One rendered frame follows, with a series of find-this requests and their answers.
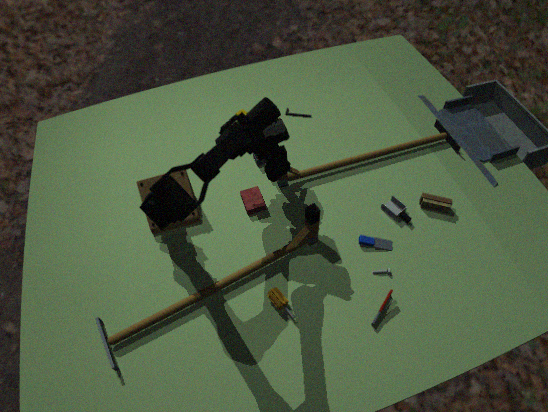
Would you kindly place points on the blue-handled knife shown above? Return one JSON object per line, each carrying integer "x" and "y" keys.
{"x": 377, "y": 242}

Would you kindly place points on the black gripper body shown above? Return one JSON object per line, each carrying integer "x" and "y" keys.
{"x": 277, "y": 165}

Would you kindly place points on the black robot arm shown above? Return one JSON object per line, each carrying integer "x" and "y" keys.
{"x": 169, "y": 202}

